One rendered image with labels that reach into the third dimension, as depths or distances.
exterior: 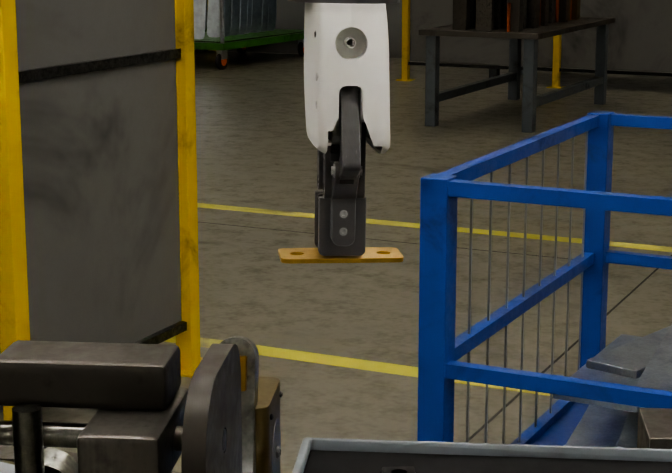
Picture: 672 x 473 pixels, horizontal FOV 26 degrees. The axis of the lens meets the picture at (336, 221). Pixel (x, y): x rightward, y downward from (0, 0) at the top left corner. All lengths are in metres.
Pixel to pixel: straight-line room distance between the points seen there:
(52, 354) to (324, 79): 0.24
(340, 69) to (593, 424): 2.60
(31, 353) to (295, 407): 3.58
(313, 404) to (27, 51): 1.40
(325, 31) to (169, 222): 3.74
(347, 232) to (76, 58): 3.24
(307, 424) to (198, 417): 3.50
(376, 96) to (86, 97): 3.32
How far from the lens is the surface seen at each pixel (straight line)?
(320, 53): 0.94
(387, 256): 0.99
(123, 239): 4.44
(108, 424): 0.89
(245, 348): 1.25
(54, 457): 1.00
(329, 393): 4.62
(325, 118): 0.94
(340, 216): 0.98
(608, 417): 3.53
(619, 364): 3.27
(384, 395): 4.60
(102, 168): 4.32
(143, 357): 0.91
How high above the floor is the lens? 1.45
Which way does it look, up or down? 12 degrees down
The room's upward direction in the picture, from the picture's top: straight up
